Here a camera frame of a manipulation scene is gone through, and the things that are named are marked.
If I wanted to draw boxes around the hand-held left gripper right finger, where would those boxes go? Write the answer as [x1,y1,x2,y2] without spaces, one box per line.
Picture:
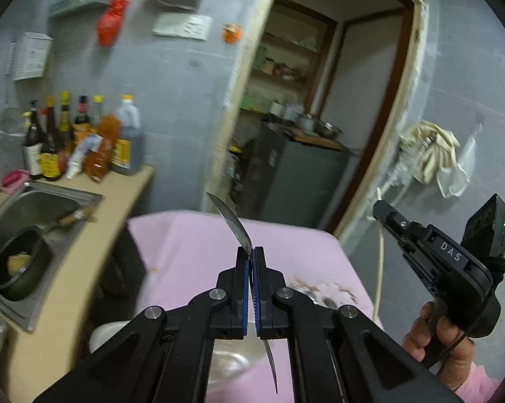
[252,247,463,403]

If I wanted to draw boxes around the wooden door frame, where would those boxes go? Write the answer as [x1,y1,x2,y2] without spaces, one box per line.
[202,0,429,240]

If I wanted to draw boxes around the person's right forearm pink sleeve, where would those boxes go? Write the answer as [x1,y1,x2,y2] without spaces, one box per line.
[456,365,504,403]

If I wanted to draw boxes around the red capped sauce bottle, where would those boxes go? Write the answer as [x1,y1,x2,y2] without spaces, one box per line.
[73,95,92,143]

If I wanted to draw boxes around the tall dark sauce bottle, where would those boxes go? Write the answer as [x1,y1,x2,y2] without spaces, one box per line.
[57,91,74,156]

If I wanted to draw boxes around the white wall box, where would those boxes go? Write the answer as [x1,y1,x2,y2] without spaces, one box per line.
[12,32,54,81]

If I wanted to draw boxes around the white hose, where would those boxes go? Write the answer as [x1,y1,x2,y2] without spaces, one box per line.
[363,168,413,324]

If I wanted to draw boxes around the person's right hand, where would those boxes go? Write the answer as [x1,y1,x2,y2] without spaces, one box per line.
[402,302,477,392]

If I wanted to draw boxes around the metal pots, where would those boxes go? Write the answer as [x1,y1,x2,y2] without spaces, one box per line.
[269,101,344,139]

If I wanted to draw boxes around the orange sauce packet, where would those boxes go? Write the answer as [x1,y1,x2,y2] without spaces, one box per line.
[84,114,122,183]

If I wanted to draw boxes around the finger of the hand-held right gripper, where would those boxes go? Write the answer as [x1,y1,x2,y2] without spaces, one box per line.
[372,200,426,246]

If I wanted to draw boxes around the wooden shelf unit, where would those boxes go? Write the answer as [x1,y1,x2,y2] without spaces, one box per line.
[240,0,338,114]

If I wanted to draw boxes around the pink floral tablecloth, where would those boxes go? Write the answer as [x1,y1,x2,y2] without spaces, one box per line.
[127,212,383,403]

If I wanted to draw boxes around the clear hanging plastic bag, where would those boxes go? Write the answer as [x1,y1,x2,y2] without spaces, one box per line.
[436,134,477,199]

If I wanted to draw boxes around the large metal spoon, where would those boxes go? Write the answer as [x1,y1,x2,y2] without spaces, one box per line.
[205,192,280,395]

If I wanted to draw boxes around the white squeeze tube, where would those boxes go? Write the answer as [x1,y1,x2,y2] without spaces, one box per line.
[65,133,104,180]

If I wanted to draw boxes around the black pan with wooden handle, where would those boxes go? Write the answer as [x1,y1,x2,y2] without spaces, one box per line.
[0,208,98,303]

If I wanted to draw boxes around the metal mesh strainer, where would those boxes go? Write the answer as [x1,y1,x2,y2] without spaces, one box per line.
[0,42,24,137]

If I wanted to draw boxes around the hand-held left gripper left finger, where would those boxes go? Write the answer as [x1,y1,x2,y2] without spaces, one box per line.
[34,247,253,403]

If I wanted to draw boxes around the wooden cutting board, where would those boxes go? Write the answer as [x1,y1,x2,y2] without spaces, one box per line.
[289,128,346,150]

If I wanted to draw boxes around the clear plastic container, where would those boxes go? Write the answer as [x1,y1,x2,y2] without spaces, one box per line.
[89,320,259,392]

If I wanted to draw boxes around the dark bottle with yellow label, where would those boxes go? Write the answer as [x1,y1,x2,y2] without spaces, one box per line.
[40,96,65,182]

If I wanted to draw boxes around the white wall switch panel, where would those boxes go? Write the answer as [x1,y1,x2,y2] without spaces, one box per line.
[152,12,213,41]

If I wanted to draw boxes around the yellow capped sauce bottle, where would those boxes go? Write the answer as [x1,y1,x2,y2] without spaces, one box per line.
[91,95,105,135]

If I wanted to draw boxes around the orange wall hook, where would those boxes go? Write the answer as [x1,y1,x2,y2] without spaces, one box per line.
[222,23,241,45]

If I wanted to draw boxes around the red plastic bag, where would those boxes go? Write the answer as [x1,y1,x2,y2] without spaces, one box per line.
[96,0,131,48]

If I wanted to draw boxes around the grey cabinet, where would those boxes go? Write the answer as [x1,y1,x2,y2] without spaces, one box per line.
[240,122,349,228]

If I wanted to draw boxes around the stainless steel sink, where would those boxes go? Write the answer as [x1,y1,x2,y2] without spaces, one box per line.
[0,180,104,332]

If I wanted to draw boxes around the dark bottle with white label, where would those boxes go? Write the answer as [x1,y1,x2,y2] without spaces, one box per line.
[22,100,45,179]

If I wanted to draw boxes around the large jug of dark liquid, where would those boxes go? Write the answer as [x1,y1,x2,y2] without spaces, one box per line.
[110,94,145,176]

